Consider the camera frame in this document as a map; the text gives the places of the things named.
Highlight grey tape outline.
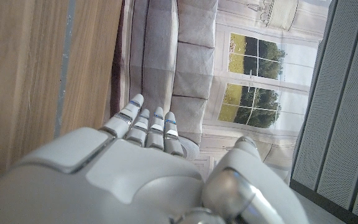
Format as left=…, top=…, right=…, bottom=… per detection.
left=53, top=0, right=77, bottom=139

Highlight printed living room backdrop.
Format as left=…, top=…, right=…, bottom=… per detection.
left=110, top=0, right=332, bottom=187

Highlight grey perforated wall panel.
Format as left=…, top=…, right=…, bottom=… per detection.
left=290, top=0, right=358, bottom=224

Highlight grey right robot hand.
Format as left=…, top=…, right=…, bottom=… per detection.
left=0, top=93, right=310, bottom=224

